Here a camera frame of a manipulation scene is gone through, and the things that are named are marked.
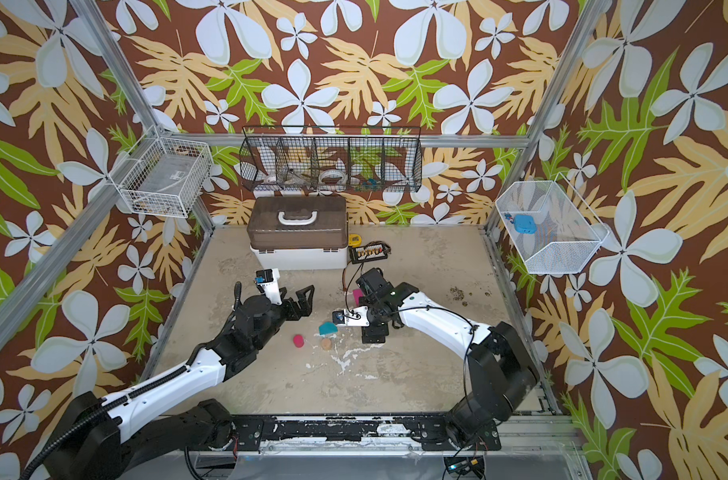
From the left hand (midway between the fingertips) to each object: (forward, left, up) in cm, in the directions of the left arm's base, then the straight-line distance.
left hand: (299, 284), depth 80 cm
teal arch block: (-4, -6, -20) cm, 21 cm away
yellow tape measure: (+32, -14, -18) cm, 39 cm away
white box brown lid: (+18, +3, +1) cm, 19 cm away
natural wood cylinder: (-10, -7, -17) cm, 21 cm away
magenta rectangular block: (+10, -16, -20) cm, 28 cm away
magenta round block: (-8, +2, -18) cm, 20 cm away
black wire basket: (+43, -7, +11) cm, 45 cm away
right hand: (-4, -18, -11) cm, 21 cm away
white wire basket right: (+15, -71, +8) cm, 73 cm away
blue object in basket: (+17, -65, +7) cm, 68 cm away
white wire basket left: (+28, +41, +14) cm, 52 cm away
